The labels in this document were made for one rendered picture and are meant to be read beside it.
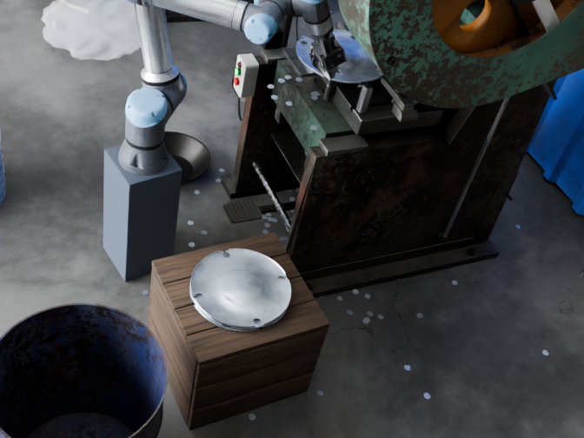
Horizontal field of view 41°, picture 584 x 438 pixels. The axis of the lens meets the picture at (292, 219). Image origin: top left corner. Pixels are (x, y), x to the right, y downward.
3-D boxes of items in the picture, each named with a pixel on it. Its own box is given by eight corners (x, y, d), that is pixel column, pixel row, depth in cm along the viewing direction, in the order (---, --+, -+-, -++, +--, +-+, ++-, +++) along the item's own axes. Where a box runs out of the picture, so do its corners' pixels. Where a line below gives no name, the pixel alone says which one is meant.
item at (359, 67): (373, 95, 232) (373, 93, 231) (282, 63, 236) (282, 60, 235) (396, 49, 253) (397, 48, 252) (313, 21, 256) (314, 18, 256)
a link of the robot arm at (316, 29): (298, 14, 214) (324, 1, 215) (301, 27, 218) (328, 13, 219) (310, 29, 210) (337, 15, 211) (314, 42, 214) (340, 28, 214)
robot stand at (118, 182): (125, 282, 266) (129, 185, 235) (102, 247, 275) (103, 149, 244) (172, 265, 275) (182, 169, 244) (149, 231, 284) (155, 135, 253)
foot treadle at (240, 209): (229, 232, 275) (231, 222, 272) (220, 213, 281) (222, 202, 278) (374, 206, 299) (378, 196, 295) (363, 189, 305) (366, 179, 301)
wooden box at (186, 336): (189, 431, 230) (199, 362, 206) (146, 332, 252) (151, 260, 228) (308, 391, 247) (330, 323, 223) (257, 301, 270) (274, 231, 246)
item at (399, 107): (400, 122, 238) (409, 94, 231) (374, 89, 248) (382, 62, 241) (416, 119, 240) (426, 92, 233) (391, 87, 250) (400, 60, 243)
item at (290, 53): (292, 109, 242) (301, 72, 233) (275, 82, 251) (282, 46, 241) (362, 101, 252) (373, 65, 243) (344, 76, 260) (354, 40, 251)
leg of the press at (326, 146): (282, 305, 271) (339, 93, 209) (270, 281, 278) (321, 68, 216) (496, 257, 307) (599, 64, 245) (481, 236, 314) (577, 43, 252)
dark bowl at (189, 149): (143, 201, 295) (144, 187, 290) (123, 149, 313) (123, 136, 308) (219, 189, 306) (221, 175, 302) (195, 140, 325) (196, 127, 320)
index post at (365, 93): (359, 113, 237) (366, 87, 231) (355, 107, 239) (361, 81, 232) (367, 112, 238) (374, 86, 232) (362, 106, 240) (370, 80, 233)
